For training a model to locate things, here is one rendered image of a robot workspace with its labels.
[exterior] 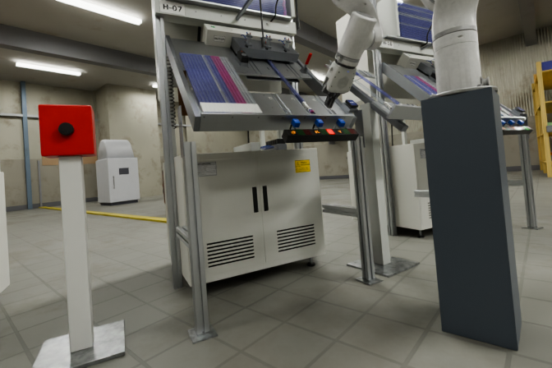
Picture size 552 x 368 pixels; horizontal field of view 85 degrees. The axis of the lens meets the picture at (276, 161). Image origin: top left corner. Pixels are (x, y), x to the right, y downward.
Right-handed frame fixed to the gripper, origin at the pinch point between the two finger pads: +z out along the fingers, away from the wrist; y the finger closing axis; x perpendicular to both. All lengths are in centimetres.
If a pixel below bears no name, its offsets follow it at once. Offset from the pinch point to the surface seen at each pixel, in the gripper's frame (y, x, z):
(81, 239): -84, -11, 46
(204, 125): -45.8, 3.4, 12.4
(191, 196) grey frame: -52, -14, 29
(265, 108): -19.9, 10.8, 10.1
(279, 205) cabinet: -4, 0, 58
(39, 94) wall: -252, 823, 467
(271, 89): 14, 70, 32
